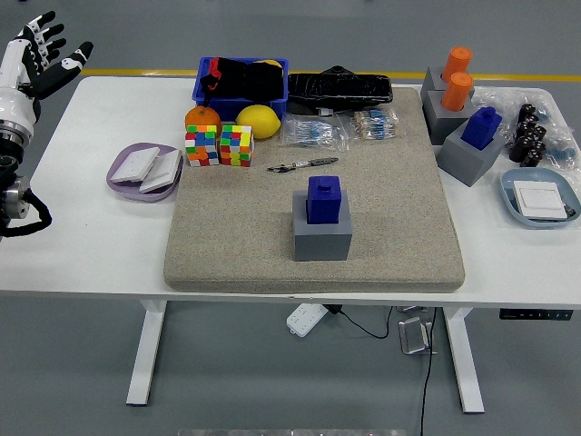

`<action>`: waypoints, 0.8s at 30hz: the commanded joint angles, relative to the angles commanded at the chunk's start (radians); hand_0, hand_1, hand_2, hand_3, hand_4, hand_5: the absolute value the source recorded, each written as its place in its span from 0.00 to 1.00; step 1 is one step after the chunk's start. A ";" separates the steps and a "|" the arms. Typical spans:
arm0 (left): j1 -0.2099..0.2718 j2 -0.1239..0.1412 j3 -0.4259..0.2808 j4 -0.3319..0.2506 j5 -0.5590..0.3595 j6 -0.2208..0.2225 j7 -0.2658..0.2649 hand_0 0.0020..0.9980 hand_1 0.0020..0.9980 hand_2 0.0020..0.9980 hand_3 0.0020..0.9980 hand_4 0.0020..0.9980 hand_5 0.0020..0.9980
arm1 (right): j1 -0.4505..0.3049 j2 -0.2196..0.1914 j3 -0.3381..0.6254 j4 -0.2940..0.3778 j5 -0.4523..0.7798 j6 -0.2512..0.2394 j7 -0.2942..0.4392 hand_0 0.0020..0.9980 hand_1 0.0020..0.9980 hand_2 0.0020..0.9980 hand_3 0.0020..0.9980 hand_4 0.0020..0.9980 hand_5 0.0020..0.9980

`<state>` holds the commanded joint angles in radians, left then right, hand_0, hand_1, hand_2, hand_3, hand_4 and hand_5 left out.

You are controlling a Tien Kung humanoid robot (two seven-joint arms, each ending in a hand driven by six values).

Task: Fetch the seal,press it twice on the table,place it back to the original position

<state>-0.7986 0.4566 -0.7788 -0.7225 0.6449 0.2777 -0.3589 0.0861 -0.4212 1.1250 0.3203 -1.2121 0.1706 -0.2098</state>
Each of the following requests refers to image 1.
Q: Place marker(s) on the black plastic-wrapped long item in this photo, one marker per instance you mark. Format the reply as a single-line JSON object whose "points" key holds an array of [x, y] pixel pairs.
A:
{"points": [[340, 88]]}

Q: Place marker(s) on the blue plastic bin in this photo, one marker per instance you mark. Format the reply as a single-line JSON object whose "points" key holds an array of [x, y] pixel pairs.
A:
{"points": [[227, 109]]}

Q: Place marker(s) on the purple tray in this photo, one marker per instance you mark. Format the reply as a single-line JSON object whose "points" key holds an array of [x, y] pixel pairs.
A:
{"points": [[119, 159]]}

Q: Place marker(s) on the light blue tray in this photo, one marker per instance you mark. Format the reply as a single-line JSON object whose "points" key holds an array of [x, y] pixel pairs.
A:
{"points": [[540, 175]]}

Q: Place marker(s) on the black cloth with red trim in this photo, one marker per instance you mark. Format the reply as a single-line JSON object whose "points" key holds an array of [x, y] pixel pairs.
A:
{"points": [[245, 79]]}

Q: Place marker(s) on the multicoloured puzzle cube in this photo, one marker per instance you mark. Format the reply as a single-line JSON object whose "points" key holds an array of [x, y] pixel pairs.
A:
{"points": [[202, 145], [236, 145]]}

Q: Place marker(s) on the yellow object in bin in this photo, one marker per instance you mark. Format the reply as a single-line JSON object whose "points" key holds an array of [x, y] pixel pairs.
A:
{"points": [[272, 62]]}

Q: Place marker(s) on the white wall switch plate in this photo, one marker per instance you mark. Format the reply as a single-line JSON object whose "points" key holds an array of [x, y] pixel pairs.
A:
{"points": [[168, 165], [136, 161], [540, 200]]}

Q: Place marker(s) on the clear bag of tan resistors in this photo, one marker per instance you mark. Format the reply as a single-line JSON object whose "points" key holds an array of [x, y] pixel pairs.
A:
{"points": [[374, 125]]}

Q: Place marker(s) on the grey round-hole seal holder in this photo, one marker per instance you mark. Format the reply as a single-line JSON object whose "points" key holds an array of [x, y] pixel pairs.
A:
{"points": [[431, 84], [442, 125]]}

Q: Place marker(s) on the clear bag of blue resistors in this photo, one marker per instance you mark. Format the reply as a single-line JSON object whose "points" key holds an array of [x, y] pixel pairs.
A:
{"points": [[313, 134]]}

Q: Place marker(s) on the orange fruit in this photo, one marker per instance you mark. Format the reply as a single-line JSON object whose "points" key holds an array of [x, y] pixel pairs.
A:
{"points": [[202, 119]]}

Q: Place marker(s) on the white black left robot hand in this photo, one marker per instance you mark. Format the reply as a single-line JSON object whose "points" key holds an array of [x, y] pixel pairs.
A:
{"points": [[16, 102]]}

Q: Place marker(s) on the grey square-hole seal holder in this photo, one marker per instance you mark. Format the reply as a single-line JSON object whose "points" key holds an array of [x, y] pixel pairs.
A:
{"points": [[322, 243], [463, 163]]}

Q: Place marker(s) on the large metal bracket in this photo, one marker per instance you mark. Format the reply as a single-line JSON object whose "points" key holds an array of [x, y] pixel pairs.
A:
{"points": [[413, 336]]}

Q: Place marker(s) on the orange round seal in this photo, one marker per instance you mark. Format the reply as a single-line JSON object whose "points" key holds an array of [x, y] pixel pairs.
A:
{"points": [[457, 61], [456, 93]]}

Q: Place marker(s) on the clear bag of blue parts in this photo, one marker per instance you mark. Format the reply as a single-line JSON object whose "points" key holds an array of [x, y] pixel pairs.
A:
{"points": [[563, 154]]}

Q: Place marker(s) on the grey-brown table mat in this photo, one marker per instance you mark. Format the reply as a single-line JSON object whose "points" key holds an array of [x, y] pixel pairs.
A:
{"points": [[386, 218]]}

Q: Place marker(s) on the yellow lemon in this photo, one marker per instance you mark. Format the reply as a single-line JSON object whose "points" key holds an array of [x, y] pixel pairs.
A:
{"points": [[256, 120]]}

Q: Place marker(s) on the blue square seal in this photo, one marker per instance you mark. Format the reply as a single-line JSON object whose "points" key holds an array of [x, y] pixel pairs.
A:
{"points": [[323, 200], [481, 129]]}

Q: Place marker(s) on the small metal pliers tool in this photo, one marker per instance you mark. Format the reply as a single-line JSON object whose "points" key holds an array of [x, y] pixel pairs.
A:
{"points": [[318, 161]]}

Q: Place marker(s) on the white table leg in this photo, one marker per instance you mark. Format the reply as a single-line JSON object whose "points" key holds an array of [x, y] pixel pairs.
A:
{"points": [[145, 354], [465, 363]]}

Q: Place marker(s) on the flat metal bracket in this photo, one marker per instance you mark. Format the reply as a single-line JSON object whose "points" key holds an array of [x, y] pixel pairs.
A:
{"points": [[410, 309]]}

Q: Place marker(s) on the white power strip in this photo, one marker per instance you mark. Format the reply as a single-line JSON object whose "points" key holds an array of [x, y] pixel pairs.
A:
{"points": [[304, 320]]}

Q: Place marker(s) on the black desk control panel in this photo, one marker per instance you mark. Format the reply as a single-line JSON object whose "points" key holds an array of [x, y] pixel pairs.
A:
{"points": [[535, 314]]}

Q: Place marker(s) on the clear bag of black capacitors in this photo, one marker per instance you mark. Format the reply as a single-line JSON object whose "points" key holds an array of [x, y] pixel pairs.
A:
{"points": [[526, 136]]}

